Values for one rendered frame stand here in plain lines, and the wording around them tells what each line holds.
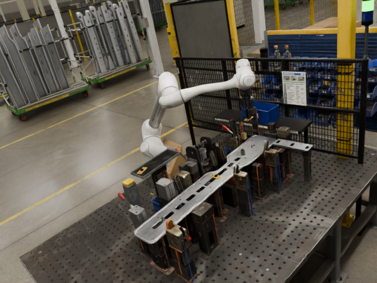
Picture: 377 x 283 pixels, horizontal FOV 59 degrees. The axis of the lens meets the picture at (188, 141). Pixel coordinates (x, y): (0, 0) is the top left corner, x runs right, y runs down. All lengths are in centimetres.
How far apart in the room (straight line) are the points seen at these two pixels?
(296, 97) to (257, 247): 134
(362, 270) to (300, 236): 92
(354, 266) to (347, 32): 181
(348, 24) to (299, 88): 60
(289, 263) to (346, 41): 159
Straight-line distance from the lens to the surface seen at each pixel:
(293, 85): 294
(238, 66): 241
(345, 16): 270
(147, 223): 211
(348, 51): 274
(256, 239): 230
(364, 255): 324
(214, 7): 459
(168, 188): 223
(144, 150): 286
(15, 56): 882
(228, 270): 214
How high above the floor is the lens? 228
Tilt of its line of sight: 26 degrees down
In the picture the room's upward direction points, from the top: 12 degrees counter-clockwise
